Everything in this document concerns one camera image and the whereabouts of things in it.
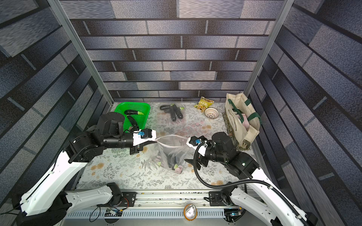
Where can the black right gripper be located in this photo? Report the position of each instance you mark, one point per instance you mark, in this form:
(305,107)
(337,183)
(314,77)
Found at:
(200,159)

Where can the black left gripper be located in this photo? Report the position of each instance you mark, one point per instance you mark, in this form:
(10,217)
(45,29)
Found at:
(137,149)

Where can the long eggplant stem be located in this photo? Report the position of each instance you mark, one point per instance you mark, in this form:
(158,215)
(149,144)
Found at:
(173,114)

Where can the clear pink-dotted zip-top bag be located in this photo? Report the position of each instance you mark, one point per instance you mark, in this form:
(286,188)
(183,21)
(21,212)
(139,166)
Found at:
(164,115)

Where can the large eggplant front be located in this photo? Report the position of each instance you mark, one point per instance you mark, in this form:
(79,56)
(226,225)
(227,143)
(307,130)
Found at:
(178,112)

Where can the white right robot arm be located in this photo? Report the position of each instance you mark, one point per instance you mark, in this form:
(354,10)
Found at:
(253,191)

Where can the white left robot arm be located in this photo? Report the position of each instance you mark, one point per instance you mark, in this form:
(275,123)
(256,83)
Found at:
(46,203)

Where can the green plastic basket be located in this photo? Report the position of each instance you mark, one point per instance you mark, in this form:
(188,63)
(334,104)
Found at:
(141,116)

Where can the tape roll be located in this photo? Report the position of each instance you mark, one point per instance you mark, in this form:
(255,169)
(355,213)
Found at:
(190,212)

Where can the small patterned bowl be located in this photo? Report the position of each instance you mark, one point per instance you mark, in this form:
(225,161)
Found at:
(211,113)

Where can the yellow snack packet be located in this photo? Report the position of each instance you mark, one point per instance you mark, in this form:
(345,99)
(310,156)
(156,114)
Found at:
(203,104)

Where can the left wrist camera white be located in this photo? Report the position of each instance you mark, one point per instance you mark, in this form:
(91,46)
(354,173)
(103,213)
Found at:
(142,136)

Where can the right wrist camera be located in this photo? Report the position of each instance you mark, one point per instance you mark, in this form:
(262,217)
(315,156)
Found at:
(198,143)

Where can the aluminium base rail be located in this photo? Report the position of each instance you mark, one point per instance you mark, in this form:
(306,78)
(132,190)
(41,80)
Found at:
(165,208)

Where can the beige tote bag green handles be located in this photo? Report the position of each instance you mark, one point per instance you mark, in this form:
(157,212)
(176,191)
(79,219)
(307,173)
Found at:
(242,121)

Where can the aluminium frame post left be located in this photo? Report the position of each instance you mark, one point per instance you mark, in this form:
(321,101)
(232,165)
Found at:
(75,39)

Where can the aluminium frame post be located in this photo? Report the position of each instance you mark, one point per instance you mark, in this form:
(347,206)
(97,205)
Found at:
(75,39)
(270,41)

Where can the aluminium frame post right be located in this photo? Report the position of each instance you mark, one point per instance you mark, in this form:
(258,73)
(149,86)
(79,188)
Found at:
(270,41)

